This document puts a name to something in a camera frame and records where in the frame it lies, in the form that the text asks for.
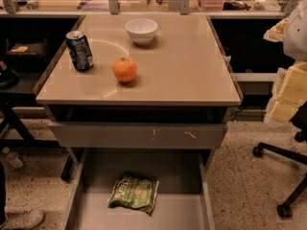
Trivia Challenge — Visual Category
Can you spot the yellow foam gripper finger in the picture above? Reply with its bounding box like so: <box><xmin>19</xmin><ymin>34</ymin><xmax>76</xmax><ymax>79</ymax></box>
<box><xmin>268</xmin><ymin>61</ymin><xmax>307</xmax><ymax>123</ymax></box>
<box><xmin>263</xmin><ymin>18</ymin><xmax>288</xmax><ymax>42</ymax></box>

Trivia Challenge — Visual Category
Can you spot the green jalapeno chip bag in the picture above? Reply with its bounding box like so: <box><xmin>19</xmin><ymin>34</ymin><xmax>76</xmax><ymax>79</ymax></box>
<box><xmin>107</xmin><ymin>172</ymin><xmax>159</xmax><ymax>216</ymax></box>

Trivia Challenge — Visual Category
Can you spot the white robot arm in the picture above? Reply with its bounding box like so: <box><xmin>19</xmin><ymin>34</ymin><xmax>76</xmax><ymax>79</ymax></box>
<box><xmin>264</xmin><ymin>0</ymin><xmax>307</xmax><ymax>126</ymax></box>

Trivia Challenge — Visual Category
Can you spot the grey drawer cabinet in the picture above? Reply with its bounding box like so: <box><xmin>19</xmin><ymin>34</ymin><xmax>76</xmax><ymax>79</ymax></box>
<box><xmin>36</xmin><ymin>14</ymin><xmax>241</xmax><ymax>162</ymax></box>

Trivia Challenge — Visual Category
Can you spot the open middle drawer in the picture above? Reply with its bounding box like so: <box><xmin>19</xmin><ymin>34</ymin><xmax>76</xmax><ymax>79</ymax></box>
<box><xmin>61</xmin><ymin>150</ymin><xmax>215</xmax><ymax>230</ymax></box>

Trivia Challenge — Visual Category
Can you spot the closed top drawer front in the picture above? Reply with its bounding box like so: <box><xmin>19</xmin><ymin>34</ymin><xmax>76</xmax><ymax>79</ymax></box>
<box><xmin>49</xmin><ymin>122</ymin><xmax>227</xmax><ymax>150</ymax></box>

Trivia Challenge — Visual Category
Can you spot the black office chair base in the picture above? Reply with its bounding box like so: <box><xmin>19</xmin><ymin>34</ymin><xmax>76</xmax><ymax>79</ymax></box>
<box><xmin>251</xmin><ymin>101</ymin><xmax>307</xmax><ymax>219</ymax></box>

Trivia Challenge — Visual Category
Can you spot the white bowl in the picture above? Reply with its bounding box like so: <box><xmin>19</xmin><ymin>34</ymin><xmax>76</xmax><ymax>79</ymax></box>
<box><xmin>126</xmin><ymin>18</ymin><xmax>158</xmax><ymax>45</ymax></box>

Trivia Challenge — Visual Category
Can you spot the orange fruit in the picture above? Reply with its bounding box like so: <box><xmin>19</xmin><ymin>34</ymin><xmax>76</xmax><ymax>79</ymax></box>
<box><xmin>112</xmin><ymin>57</ymin><xmax>137</xmax><ymax>82</ymax></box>

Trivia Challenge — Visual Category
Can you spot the blue soda can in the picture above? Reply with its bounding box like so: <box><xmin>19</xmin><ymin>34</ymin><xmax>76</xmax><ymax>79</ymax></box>
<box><xmin>66</xmin><ymin>31</ymin><xmax>93</xmax><ymax>71</ymax></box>

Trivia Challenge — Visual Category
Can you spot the plastic bottle on floor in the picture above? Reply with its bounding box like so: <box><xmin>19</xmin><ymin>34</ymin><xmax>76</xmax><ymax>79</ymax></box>
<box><xmin>2</xmin><ymin>147</ymin><xmax>23</xmax><ymax>170</ymax></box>

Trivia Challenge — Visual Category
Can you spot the white sneaker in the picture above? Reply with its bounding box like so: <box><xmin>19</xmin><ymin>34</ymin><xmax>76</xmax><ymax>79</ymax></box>
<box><xmin>0</xmin><ymin>209</ymin><xmax>45</xmax><ymax>230</ymax></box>

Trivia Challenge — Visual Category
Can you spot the black table leg frame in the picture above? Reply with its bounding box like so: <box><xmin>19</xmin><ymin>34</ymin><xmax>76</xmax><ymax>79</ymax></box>
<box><xmin>0</xmin><ymin>93</ymin><xmax>75</xmax><ymax>182</ymax></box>

